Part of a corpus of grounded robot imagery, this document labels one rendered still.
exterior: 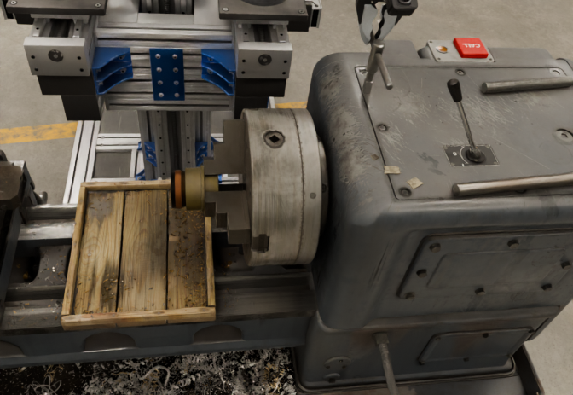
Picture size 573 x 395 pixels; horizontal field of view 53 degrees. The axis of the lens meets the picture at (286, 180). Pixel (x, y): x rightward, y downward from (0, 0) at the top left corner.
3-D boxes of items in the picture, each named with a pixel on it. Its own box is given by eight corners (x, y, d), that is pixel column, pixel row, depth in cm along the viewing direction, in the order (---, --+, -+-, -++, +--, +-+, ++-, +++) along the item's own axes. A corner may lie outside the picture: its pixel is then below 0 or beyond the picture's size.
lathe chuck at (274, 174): (273, 167, 138) (288, 74, 112) (287, 289, 121) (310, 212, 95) (235, 168, 137) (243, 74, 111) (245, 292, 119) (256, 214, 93)
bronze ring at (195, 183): (217, 154, 114) (170, 155, 112) (219, 190, 108) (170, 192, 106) (217, 185, 121) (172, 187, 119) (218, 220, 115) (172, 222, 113)
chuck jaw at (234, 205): (261, 188, 112) (269, 231, 103) (260, 206, 115) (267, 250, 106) (204, 189, 110) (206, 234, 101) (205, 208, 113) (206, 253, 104)
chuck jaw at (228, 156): (257, 170, 117) (257, 111, 115) (260, 174, 112) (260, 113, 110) (203, 171, 116) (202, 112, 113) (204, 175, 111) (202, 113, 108)
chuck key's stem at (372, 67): (373, 95, 111) (386, 46, 102) (361, 95, 110) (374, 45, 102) (370, 88, 112) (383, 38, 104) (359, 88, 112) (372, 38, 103)
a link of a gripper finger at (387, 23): (383, 29, 111) (392, -15, 104) (390, 47, 107) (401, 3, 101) (367, 29, 111) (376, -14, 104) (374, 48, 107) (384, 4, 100)
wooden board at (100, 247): (209, 188, 142) (209, 177, 139) (216, 322, 118) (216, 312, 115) (83, 192, 137) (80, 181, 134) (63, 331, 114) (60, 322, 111)
